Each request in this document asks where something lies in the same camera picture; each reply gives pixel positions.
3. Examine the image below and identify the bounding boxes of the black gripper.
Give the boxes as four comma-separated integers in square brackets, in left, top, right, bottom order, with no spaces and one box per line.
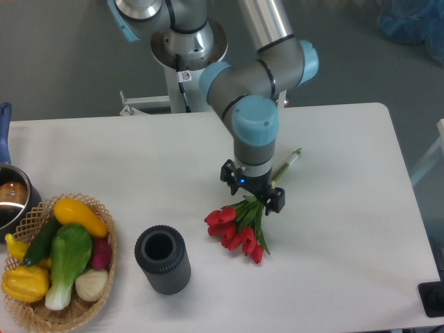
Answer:
[220,160,285,214]

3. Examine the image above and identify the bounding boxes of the red tulip bouquet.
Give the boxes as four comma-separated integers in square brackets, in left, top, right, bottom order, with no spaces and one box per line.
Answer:
[204,148,302,265]

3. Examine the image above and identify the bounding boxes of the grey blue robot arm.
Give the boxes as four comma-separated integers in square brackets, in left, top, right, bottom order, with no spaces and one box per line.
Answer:
[108,1,318,212]

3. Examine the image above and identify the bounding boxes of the dark grey ribbed vase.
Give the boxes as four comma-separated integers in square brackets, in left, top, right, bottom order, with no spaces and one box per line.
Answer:
[135,225,191,295]

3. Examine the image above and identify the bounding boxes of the purple red radish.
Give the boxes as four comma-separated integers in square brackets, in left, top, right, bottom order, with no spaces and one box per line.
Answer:
[90,239,112,270]

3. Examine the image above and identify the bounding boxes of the yellow squash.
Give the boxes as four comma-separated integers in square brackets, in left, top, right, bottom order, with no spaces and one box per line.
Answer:
[53,198,108,238]

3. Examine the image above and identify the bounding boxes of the white garlic bulb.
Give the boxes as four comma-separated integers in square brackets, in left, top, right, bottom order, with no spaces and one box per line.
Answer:
[75,269,108,302]

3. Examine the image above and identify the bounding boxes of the green bok choy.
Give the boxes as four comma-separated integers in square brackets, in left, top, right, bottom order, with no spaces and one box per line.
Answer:
[45,223,92,311]

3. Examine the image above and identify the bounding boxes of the black device at edge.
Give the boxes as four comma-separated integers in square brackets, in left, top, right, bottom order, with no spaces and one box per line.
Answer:
[418,281,443,318]

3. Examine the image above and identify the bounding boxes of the dark green cucumber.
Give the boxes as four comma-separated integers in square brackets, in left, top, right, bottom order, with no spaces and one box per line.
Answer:
[23,215,62,267]

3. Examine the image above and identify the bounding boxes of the blue plastic bag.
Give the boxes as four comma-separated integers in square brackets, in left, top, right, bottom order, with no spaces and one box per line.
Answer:
[377,1,443,65]

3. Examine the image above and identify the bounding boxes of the small yellow banana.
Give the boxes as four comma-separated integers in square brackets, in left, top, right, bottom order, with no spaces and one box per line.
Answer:
[5,233,51,270]

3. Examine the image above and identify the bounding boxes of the yellow bell pepper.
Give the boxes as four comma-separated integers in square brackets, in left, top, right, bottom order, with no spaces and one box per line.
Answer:
[1,266,49,302]

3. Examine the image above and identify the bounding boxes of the woven wicker basket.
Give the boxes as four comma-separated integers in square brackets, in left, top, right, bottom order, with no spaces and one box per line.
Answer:
[1,194,117,332]

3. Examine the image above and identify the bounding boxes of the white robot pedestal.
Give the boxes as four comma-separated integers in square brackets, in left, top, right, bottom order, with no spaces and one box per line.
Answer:
[119,17,289,117]

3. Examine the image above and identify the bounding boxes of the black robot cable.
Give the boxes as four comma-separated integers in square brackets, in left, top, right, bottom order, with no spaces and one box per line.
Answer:
[175,53,192,114]

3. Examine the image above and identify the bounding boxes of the white frame at right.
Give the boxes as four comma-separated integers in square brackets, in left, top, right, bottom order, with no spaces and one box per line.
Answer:
[410,119,443,187]

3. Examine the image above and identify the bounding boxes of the blue handled saucepan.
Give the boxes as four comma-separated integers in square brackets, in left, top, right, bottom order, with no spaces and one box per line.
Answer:
[1,102,41,244]

